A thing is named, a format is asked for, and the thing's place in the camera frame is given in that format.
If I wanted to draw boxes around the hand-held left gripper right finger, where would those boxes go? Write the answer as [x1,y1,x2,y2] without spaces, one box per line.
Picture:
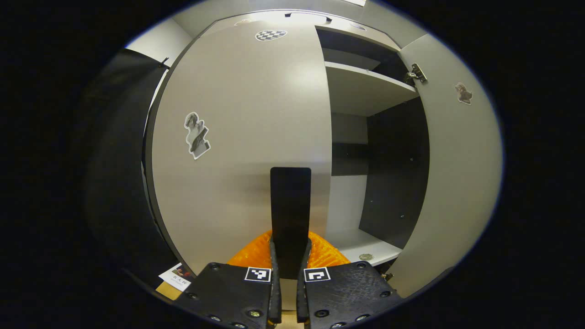
[296,231,404,329]

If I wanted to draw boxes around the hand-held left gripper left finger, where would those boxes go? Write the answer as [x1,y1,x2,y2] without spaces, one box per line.
[176,230,282,329]

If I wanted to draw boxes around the grey double-door shoe cabinet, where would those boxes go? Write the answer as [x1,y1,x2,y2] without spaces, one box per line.
[141,9,430,280]

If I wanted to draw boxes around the grey shoe cabinet door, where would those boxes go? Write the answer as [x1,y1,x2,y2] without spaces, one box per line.
[146,19,333,311]
[386,33,504,298]

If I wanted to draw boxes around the light grey cabinet shelf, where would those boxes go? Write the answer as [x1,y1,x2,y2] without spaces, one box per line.
[324,62,420,117]

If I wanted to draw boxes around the grey cabinet drawer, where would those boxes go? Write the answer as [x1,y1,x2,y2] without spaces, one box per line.
[201,9,403,51]

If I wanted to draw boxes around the white booklet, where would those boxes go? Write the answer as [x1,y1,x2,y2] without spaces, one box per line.
[159,263,193,292]

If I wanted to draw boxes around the black backdrop cloth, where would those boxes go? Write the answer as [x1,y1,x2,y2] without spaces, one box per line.
[82,48,183,288]

